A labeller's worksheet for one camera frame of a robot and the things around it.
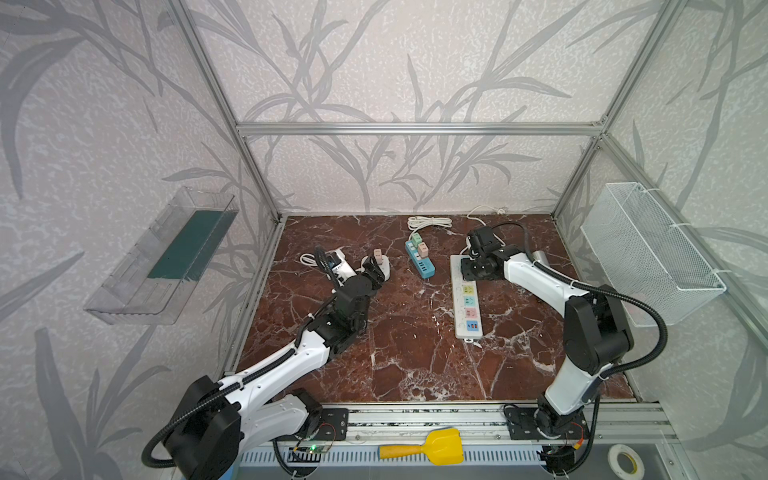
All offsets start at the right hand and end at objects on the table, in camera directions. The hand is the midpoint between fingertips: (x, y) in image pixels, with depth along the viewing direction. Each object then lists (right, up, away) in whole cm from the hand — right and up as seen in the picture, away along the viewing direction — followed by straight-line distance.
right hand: (469, 261), depth 95 cm
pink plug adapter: (-30, +2, +5) cm, 30 cm away
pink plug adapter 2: (-14, +3, +7) cm, 16 cm away
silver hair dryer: (+28, +1, +10) cm, 29 cm away
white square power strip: (-27, -3, +7) cm, 29 cm away
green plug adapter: (-17, +7, +10) cm, 21 cm away
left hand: (-30, +4, -16) cm, 34 cm away
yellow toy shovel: (-12, -42, -25) cm, 50 cm away
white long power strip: (-1, -13, -1) cm, 13 cm away
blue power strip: (-14, -2, +7) cm, 16 cm away
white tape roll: (+28, -45, -26) cm, 59 cm away
